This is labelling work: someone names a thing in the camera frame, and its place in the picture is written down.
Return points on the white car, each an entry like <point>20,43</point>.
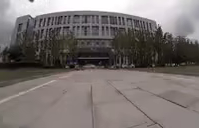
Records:
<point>88,66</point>

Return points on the row of parked cars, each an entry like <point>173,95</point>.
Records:
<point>127,66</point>

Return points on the large white curved building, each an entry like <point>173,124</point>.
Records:
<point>93,30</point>

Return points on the grey concrete paved road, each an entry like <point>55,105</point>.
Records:
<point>103,100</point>

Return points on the row of thin trees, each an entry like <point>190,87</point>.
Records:
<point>50,50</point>

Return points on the row of dark trees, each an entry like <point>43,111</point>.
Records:
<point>160,50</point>

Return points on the dark hedge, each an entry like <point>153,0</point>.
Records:
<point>17,65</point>

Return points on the grass strip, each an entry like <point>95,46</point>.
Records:
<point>187,70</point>
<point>13,76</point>

